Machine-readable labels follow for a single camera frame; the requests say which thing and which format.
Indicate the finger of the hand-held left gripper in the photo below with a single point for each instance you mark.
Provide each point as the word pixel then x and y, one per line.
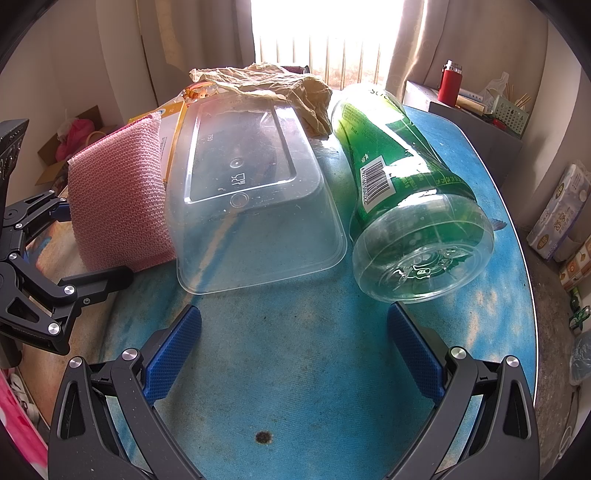
pixel 101 279
pixel 59 210

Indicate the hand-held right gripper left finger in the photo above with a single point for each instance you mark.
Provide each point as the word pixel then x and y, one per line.
pixel 173 355

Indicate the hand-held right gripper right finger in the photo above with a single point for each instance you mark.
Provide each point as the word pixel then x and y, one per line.
pixel 415 353

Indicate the pink scouring sponge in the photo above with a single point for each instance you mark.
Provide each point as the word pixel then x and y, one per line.
pixel 115 194

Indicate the yellow package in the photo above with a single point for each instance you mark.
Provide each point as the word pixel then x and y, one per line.
pixel 173 124

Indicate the clear wrapper with red print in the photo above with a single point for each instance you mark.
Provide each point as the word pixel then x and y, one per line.
pixel 198 93

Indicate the clear plastic food container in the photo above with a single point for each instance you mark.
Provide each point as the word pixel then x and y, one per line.
pixel 240 152

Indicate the green plastic bottle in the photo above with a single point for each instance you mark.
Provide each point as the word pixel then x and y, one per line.
pixel 397 152

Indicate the brown paper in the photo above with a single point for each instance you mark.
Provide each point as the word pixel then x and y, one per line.
pixel 277 83

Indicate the cardboard box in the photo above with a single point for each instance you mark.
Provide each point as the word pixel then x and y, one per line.
pixel 46 157

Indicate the pink plastic bag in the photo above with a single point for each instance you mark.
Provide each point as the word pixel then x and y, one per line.
pixel 76 136

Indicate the clear water jug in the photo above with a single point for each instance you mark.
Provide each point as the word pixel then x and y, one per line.
pixel 581 357

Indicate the dark green glass bottle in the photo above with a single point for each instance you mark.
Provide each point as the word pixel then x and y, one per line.
pixel 576 300

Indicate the pink printed cloth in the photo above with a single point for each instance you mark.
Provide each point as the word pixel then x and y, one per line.
pixel 14 424

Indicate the patterned roll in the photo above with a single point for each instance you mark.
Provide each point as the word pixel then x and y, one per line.
pixel 575 267

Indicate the beige curtain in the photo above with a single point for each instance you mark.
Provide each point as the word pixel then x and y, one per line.
pixel 461 41
pixel 184 37

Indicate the toilet paper pack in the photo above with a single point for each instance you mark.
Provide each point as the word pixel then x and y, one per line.
pixel 561 207

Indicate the grey cabinet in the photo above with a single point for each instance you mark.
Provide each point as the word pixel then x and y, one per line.
pixel 475 134

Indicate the green plastic basket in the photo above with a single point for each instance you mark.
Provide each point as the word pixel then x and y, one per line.
pixel 508 115

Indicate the cream flat box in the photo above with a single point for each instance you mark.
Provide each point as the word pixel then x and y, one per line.
pixel 473 102

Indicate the red thermos bottle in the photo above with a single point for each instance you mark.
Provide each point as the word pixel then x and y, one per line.
pixel 449 85

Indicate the bundle of wooden sticks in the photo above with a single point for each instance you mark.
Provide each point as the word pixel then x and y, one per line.
pixel 521 100

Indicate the white plastic bag in basket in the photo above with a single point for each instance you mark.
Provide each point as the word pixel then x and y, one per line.
pixel 494 87

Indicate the window railing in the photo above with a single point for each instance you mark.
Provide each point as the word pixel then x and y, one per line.
pixel 323 60

